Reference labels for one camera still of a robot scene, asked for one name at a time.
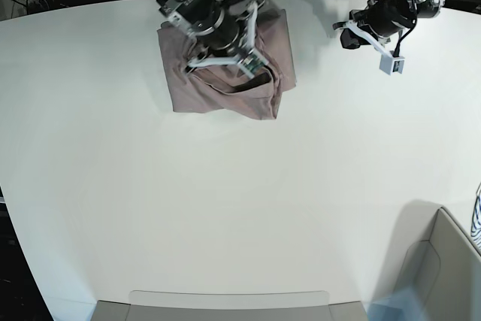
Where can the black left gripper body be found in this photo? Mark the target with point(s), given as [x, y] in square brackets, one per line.
[379, 19]

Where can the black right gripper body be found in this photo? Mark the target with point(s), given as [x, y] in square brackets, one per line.
[219, 26]

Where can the mauve pink T-shirt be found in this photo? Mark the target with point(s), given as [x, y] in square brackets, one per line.
[226, 87]

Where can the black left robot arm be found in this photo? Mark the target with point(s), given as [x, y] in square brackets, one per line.
[420, 9]

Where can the blue striped cloth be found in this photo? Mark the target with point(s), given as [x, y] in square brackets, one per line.
[475, 229]

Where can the grey cardboard box right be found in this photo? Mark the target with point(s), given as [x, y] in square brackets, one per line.
[444, 271]

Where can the grey tray at bottom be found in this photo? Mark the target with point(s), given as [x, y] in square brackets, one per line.
[149, 305]

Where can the blue plastic item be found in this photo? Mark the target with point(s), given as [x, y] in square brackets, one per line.
[402, 305]

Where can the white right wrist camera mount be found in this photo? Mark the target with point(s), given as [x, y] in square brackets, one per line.
[241, 52]

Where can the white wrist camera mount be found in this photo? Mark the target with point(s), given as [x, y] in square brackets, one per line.
[241, 52]
[379, 46]

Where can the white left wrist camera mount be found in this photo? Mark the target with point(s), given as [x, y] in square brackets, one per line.
[379, 46]

